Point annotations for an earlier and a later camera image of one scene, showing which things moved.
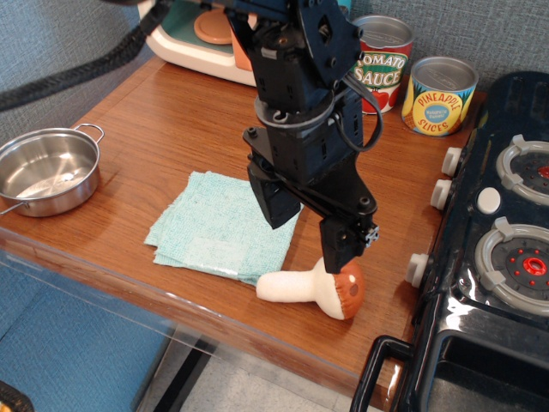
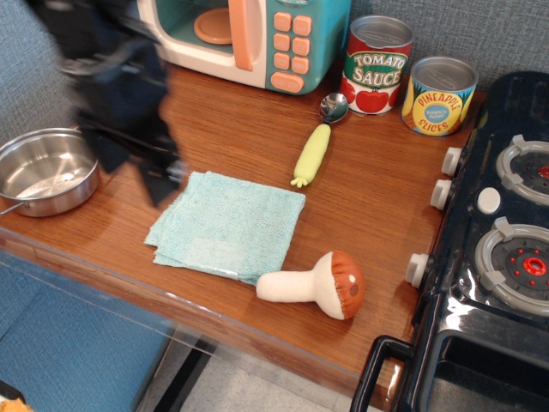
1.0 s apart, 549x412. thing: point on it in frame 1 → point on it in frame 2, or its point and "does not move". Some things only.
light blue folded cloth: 213,225 does not move
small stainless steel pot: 50,172 does not move
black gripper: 311,156 → 122,92
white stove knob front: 417,269 does not move
